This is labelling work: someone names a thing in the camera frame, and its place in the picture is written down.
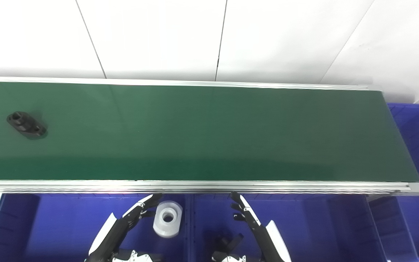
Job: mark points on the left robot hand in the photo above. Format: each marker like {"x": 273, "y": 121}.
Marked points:
{"x": 116, "y": 229}

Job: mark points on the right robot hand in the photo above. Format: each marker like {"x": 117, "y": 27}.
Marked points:
{"x": 264, "y": 238}

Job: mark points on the black flange part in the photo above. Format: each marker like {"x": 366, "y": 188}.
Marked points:
{"x": 26, "y": 124}

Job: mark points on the white cylindrical plastic part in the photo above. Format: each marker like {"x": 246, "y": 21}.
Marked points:
{"x": 167, "y": 218}

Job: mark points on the green conveyor belt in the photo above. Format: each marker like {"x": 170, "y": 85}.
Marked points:
{"x": 195, "y": 186}
{"x": 209, "y": 134}

